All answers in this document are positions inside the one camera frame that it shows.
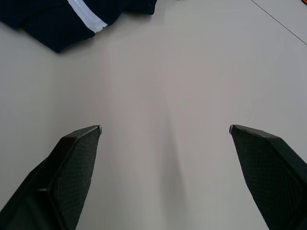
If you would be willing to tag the navy jacket with white zipper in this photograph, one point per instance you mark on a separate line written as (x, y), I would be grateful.
(60, 21)

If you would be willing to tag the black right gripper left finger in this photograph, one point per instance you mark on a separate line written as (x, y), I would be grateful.
(64, 177)

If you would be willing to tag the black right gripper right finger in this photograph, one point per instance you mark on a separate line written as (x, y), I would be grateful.
(271, 177)

